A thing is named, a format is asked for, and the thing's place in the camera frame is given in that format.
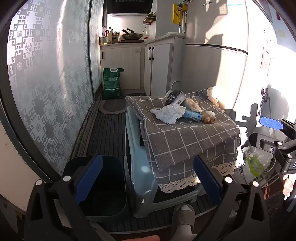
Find double-door white cabinet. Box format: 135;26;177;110
144;34;186;96

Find light blue plastic stool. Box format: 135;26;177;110
124;105;206;218

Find dark green trash bin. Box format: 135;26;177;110
63;155;130;223

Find green rice bag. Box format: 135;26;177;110
102;68;125;100

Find clear plastic bag green handle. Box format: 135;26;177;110
242;146;275;184

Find grey checked tablecloth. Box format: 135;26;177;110
125;89;241;194

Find grey slipper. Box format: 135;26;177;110
172;203;197;232

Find dark wok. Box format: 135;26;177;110
122;29;143;40

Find wall spice rack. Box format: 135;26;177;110
143;11;157;25

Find row of seasoning bottles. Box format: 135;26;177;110
100;26;121;45

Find frosted patterned sliding window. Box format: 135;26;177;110
0;0;105;181

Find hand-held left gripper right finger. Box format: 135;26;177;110
193;156;270;241

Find white tissue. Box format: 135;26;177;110
150;104;186;125

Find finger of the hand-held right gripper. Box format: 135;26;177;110
259;138;296;155
259;116;296;143

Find person's white socked foot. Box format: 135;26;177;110
174;205;194;241

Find black range hood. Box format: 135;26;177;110
105;0;154;15

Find cream lace cloth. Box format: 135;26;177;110
206;86;224;108

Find blue tissue packet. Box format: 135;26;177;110
181;108;203;122

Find black and white snack packet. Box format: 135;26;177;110
165;90;187;107

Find person's right hand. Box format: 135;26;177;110
282;174;294;198

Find oval grey floor mat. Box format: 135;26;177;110
98;99;127;114

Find yellow hanging board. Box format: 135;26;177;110
172;4;181;24

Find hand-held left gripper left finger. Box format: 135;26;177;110
24;154;104;241

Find white refrigerator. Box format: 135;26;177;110
183;0;278;112

